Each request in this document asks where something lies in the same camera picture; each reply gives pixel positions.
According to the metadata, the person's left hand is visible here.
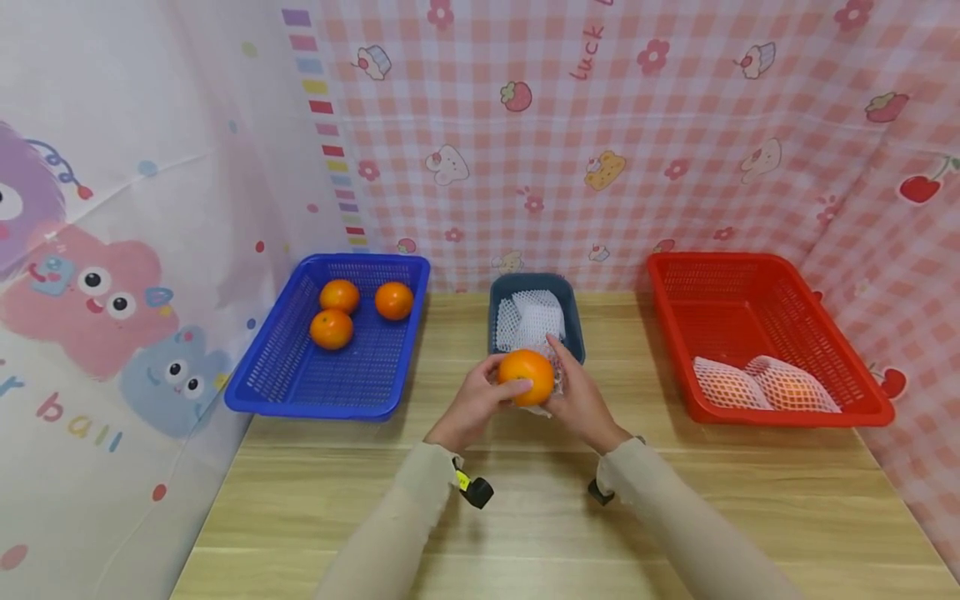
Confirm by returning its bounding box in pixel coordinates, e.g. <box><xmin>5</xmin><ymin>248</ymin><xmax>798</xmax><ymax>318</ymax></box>
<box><xmin>424</xmin><ymin>353</ymin><xmax>535</xmax><ymax>454</ymax></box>

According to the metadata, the person's right hand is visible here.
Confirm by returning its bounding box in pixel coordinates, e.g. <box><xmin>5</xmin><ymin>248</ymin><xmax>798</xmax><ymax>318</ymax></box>
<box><xmin>541</xmin><ymin>333</ymin><xmax>634</xmax><ymax>456</ymax></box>

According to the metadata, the white foam net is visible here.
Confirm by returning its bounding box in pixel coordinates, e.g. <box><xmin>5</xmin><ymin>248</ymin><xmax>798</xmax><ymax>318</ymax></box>
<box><xmin>517</xmin><ymin>342</ymin><xmax>567</xmax><ymax>417</ymax></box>

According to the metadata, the orange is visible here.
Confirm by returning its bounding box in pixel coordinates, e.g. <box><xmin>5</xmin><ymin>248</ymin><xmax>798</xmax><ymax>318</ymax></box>
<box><xmin>692</xmin><ymin>357</ymin><xmax>773</xmax><ymax>411</ymax></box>
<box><xmin>374</xmin><ymin>281</ymin><xmax>415</xmax><ymax>322</ymax></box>
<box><xmin>319</xmin><ymin>279</ymin><xmax>361</xmax><ymax>315</ymax></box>
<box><xmin>745</xmin><ymin>355</ymin><xmax>843</xmax><ymax>414</ymax></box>
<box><xmin>497</xmin><ymin>348</ymin><xmax>556</xmax><ymax>408</ymax></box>
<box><xmin>309</xmin><ymin>308</ymin><xmax>355</xmax><ymax>351</ymax></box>

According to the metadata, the person's left forearm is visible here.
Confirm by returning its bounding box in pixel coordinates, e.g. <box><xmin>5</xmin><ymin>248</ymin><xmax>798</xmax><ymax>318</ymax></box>
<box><xmin>311</xmin><ymin>442</ymin><xmax>460</xmax><ymax>600</ymax></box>

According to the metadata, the person's right forearm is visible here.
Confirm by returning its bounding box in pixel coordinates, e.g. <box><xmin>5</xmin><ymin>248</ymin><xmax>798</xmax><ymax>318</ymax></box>
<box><xmin>597</xmin><ymin>437</ymin><xmax>808</xmax><ymax>600</ymax></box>

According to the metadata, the dark teal small bin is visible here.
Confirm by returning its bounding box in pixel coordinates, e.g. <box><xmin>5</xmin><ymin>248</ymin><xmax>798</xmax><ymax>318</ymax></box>
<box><xmin>487</xmin><ymin>272</ymin><xmax>587</xmax><ymax>366</ymax></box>

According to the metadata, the pile of white foam nets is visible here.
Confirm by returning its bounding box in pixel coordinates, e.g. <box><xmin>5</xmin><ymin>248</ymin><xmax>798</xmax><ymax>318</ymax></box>
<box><xmin>495</xmin><ymin>288</ymin><xmax>567</xmax><ymax>354</ymax></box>

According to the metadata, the black wrist band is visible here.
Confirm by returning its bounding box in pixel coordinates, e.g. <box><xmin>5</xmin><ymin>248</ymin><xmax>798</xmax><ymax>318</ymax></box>
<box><xmin>587</xmin><ymin>435</ymin><xmax>648</xmax><ymax>508</ymax></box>
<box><xmin>450</xmin><ymin>454</ymin><xmax>495</xmax><ymax>510</ymax></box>

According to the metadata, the orange in white foam net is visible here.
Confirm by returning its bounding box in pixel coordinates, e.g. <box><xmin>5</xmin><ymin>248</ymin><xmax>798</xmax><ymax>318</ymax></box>
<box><xmin>692</xmin><ymin>357</ymin><xmax>773</xmax><ymax>411</ymax></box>
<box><xmin>745</xmin><ymin>355</ymin><xmax>843</xmax><ymax>414</ymax></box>

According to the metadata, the red plastic basket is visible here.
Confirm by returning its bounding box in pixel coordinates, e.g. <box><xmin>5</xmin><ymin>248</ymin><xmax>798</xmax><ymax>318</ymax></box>
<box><xmin>646</xmin><ymin>252</ymin><xmax>896</xmax><ymax>428</ymax></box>

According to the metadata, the blue plastic basket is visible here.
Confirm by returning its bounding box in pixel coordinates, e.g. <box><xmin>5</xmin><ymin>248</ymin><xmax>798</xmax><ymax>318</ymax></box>
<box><xmin>224</xmin><ymin>253</ymin><xmax>432</xmax><ymax>423</ymax></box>

